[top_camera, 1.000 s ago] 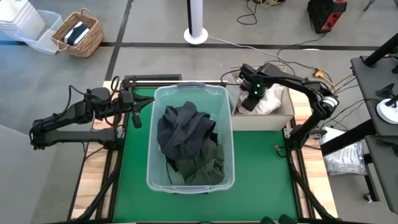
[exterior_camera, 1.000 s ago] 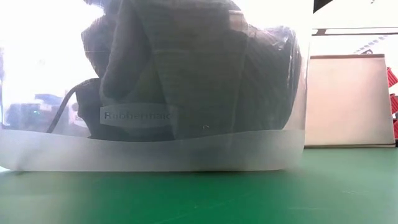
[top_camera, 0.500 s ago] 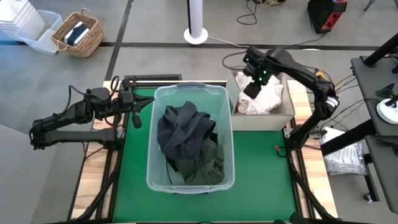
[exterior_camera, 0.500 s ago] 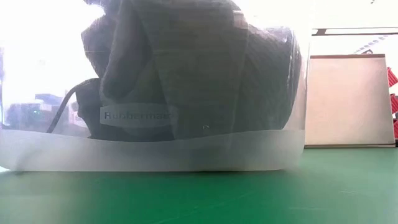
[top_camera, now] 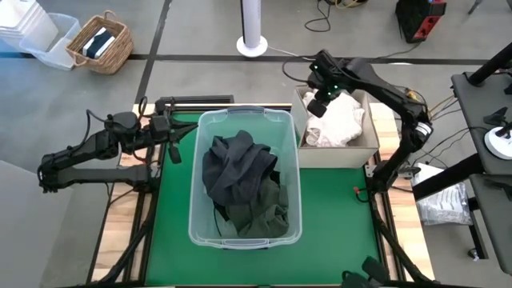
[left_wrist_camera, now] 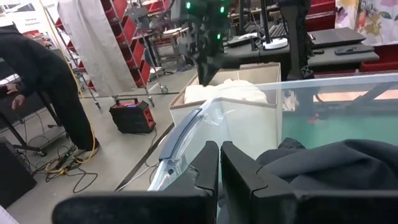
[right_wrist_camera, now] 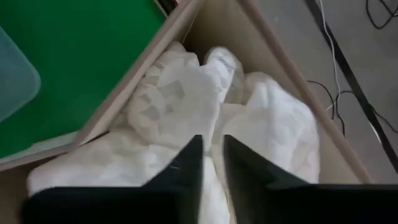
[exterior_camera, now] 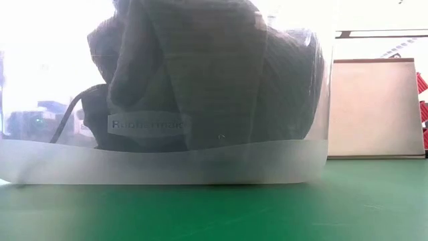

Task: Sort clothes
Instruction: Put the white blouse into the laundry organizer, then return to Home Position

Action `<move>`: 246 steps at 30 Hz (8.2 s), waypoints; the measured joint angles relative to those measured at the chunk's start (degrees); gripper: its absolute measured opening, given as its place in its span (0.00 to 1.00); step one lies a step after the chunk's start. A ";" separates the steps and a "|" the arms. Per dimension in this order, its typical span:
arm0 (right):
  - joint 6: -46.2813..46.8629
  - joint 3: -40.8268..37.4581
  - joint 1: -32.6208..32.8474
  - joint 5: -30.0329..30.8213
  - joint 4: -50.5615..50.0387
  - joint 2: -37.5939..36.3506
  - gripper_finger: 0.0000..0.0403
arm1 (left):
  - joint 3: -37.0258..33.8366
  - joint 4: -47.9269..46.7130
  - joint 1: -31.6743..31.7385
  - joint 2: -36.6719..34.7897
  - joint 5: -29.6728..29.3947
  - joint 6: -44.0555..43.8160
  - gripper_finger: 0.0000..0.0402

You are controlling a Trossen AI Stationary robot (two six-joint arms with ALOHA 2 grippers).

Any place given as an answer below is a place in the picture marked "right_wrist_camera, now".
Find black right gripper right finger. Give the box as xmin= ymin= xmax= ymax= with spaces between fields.
xmin=223 ymin=134 xmax=398 ymax=224

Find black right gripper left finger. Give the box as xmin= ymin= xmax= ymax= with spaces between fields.
xmin=21 ymin=134 xmax=205 ymax=224

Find green table mat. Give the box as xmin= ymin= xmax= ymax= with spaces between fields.
xmin=0 ymin=0 xmax=165 ymax=159

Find cardboard box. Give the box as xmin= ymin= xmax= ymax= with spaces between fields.
xmin=0 ymin=0 xmax=373 ymax=224

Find clear plastic storage bin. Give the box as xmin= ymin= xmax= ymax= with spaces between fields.
xmin=0 ymin=26 xmax=42 ymax=124

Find black floor cable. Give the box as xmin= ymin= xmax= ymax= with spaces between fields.
xmin=307 ymin=80 xmax=346 ymax=138

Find white fan cable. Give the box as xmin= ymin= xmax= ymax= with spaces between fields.
xmin=318 ymin=0 xmax=383 ymax=144

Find black looped cable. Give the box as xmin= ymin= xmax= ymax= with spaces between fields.
xmin=365 ymin=0 xmax=398 ymax=30

